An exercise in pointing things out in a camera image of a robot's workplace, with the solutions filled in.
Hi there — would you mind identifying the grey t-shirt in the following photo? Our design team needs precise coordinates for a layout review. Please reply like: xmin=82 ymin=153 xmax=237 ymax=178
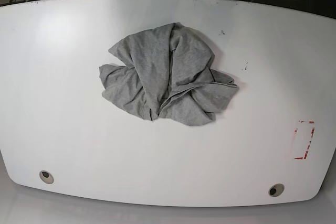
xmin=99 ymin=23 xmax=238 ymax=126

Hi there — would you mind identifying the right table grommet hole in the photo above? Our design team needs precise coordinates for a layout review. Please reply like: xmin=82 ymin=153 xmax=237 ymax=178
xmin=268 ymin=184 xmax=285 ymax=197

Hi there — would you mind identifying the table grommet hole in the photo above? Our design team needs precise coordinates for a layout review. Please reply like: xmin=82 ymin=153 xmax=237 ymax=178
xmin=268 ymin=184 xmax=285 ymax=197
xmin=39 ymin=170 xmax=54 ymax=185

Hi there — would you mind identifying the red tape rectangle marking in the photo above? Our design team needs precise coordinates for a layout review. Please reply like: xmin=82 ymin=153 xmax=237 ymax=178
xmin=291 ymin=121 xmax=315 ymax=160

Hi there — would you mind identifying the left table grommet hole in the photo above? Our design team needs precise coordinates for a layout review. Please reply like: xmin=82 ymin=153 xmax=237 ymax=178
xmin=39 ymin=170 xmax=54 ymax=185

